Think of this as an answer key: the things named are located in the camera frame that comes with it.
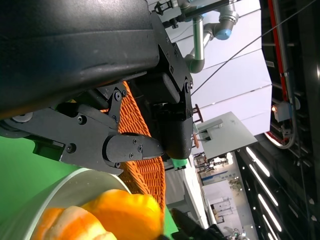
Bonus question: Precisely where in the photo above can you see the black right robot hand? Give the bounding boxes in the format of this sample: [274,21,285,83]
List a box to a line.
[159,207,226,240]

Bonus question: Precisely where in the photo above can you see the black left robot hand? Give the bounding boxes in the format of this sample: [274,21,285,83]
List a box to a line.
[0,0,195,175]

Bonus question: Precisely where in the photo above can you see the orange ring bread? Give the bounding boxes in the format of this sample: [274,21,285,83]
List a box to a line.
[81,189,165,240]

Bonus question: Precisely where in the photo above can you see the grey-green bowl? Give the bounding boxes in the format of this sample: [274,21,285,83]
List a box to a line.
[0,167,133,240]

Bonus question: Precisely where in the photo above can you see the orange wicker basket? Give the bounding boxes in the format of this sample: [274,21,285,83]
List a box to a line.
[99,81,167,213]

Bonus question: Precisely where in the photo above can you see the grey metal stand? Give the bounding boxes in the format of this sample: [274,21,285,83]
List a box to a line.
[194,111,258,161]

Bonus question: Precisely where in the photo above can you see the orange white striped bun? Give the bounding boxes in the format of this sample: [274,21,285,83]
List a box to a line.
[32,206,118,240]

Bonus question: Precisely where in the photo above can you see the green tablecloth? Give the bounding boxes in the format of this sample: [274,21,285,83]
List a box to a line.
[0,98,187,240]

